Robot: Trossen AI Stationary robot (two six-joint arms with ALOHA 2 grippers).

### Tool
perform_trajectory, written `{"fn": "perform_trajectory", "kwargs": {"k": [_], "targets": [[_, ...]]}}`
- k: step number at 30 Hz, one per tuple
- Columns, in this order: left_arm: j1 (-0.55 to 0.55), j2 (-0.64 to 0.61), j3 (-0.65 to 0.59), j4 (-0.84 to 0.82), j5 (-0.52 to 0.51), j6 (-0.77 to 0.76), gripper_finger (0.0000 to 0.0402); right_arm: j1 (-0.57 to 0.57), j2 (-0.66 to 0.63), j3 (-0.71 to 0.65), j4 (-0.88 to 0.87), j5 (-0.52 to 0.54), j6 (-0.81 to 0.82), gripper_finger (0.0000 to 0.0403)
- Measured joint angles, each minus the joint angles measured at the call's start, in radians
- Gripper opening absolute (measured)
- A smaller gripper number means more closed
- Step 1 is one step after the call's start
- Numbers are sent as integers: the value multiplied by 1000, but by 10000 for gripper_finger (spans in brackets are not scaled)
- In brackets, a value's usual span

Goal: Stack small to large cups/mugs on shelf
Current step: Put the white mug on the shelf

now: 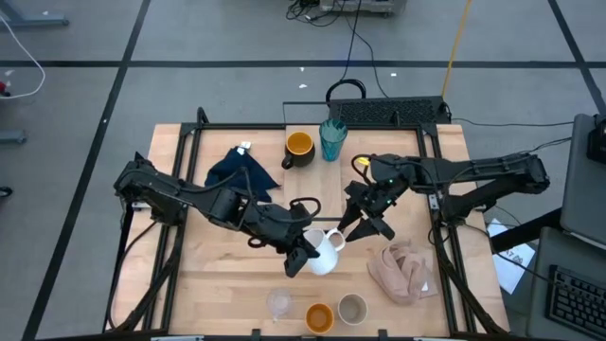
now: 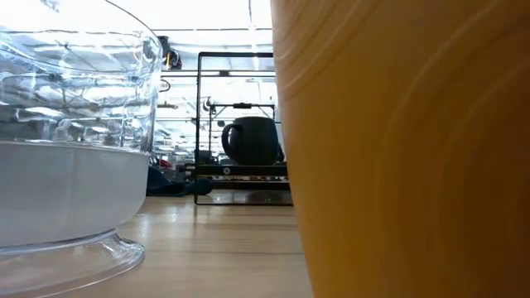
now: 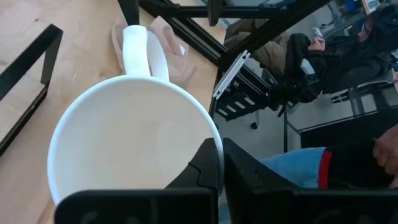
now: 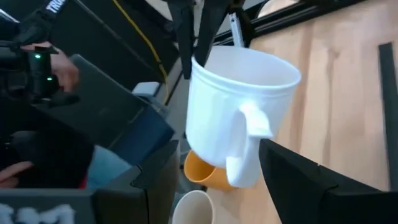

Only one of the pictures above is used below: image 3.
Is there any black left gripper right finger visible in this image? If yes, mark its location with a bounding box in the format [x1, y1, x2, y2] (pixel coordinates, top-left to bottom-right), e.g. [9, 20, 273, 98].
[222, 138, 398, 224]

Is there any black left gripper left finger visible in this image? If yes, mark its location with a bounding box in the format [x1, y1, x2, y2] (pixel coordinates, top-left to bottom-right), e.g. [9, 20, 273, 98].
[54, 138, 223, 224]

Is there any white ceramic mug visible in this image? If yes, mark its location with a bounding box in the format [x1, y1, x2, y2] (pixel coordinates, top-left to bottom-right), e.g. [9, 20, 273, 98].
[46, 24, 226, 207]

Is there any person in blue jeans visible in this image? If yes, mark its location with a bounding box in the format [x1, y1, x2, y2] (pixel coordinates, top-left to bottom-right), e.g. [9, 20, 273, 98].
[257, 136, 398, 191]

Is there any black equipment cart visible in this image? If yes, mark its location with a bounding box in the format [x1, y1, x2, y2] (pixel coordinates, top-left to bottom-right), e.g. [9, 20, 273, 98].
[213, 63, 281, 130]

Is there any silver aluminium profile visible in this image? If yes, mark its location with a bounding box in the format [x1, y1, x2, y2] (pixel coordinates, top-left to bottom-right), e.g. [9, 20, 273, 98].
[212, 49, 251, 101]

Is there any black desk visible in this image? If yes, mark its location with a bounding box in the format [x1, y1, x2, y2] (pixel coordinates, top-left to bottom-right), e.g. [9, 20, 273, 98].
[283, 104, 398, 154]

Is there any pink beige cloth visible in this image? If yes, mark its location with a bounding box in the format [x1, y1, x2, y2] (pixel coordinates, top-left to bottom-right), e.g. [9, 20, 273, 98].
[111, 16, 198, 90]

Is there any tan jacket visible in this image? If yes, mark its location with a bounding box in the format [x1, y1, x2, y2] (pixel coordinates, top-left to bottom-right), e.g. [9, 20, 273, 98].
[223, 18, 294, 76]

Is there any person's hand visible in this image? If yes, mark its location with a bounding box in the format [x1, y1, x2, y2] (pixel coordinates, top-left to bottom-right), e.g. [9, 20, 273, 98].
[372, 124, 398, 190]

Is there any seated person in black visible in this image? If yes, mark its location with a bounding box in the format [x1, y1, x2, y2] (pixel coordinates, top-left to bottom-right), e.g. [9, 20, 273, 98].
[269, 2, 398, 105]

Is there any black aluminium table frame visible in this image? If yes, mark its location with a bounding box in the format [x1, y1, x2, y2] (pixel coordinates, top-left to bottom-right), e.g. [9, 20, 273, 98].
[116, 0, 331, 121]

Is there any wooden shelf black metal frame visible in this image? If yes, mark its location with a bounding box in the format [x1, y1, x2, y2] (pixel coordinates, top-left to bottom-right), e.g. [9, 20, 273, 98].
[0, 0, 64, 157]

